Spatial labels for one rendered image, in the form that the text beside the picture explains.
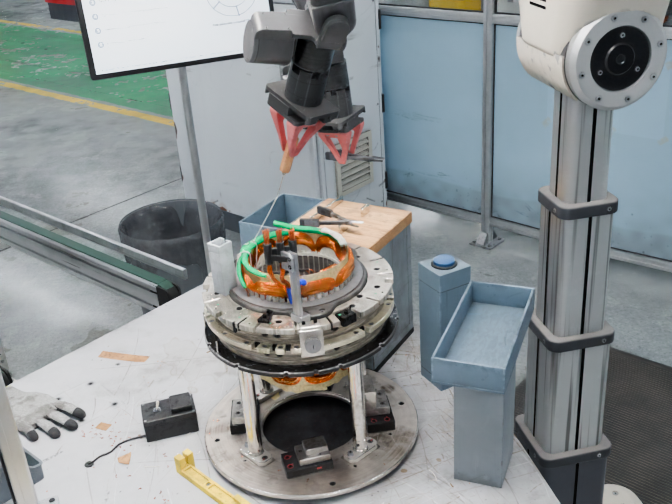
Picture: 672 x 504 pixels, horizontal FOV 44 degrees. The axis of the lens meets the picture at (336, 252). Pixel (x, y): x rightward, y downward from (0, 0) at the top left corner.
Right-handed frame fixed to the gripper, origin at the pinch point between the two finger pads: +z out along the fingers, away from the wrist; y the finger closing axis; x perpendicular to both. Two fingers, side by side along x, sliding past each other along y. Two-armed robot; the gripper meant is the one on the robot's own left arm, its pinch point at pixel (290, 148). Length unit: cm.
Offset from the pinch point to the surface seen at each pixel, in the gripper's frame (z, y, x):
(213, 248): 17.4, -1.5, -10.5
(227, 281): 22.4, 1.8, -9.2
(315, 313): 18.0, 17.6, -4.9
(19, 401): 69, -27, -30
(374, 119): 117, -136, 197
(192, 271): 129, -97, 69
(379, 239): 25.0, 3.4, 26.3
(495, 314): 18.4, 32.4, 23.1
